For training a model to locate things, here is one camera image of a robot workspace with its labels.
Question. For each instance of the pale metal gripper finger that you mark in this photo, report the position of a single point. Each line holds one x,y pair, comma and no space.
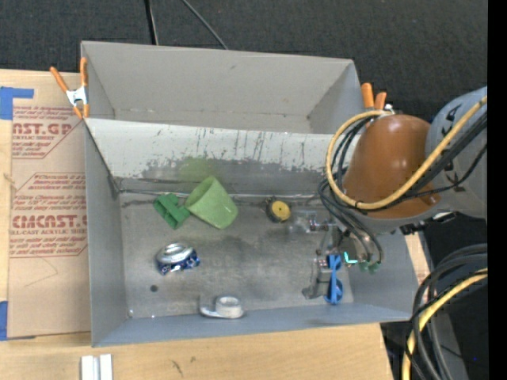
307,221
317,279

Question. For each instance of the blue sunglasses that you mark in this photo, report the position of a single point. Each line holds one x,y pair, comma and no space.
335,280

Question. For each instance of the yellow and black wheel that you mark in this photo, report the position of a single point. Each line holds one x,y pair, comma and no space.
279,210

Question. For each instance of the grey metal bin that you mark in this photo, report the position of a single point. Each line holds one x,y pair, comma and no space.
245,251

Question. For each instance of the light green cup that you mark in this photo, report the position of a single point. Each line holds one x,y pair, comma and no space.
212,204

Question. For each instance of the crushed blue and silver can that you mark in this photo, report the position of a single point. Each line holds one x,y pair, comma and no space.
176,256

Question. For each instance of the dark green plastic block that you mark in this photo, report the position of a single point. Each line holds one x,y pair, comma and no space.
170,211

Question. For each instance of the brown cardboard board, red print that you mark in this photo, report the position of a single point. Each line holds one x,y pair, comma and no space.
47,196

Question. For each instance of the black cylinder on white bracket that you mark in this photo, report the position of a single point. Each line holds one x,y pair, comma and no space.
410,229

